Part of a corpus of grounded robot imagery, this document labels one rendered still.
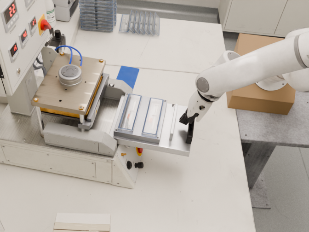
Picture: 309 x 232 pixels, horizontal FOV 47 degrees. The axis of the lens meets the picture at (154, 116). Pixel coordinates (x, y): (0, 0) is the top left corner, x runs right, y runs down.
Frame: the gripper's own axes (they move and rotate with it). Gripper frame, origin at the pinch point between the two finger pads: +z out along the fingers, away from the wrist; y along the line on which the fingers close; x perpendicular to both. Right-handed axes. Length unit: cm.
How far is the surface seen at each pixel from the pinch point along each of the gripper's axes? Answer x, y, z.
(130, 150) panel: 11.6, -5.9, 22.0
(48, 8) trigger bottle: 71, 70, 36
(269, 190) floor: -98, 46, 72
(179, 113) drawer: 0.7, 6.3, 5.0
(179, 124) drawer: 0.1, 0.7, 4.8
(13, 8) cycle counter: 64, -6, -17
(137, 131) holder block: 14.2, -8.4, 7.3
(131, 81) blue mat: 17, 44, 34
